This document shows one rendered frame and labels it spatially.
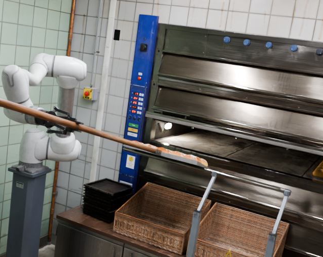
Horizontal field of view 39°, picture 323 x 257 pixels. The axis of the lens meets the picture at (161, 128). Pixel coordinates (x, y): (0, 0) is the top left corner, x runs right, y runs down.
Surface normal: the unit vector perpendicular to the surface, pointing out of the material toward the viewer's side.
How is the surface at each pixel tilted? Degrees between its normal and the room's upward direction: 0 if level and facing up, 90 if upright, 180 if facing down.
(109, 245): 92
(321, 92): 69
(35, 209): 90
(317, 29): 90
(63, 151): 110
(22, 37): 90
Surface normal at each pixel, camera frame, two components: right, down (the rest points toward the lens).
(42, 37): 0.88, 0.20
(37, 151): 0.18, 0.22
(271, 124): -0.38, -0.25
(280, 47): -0.45, 0.09
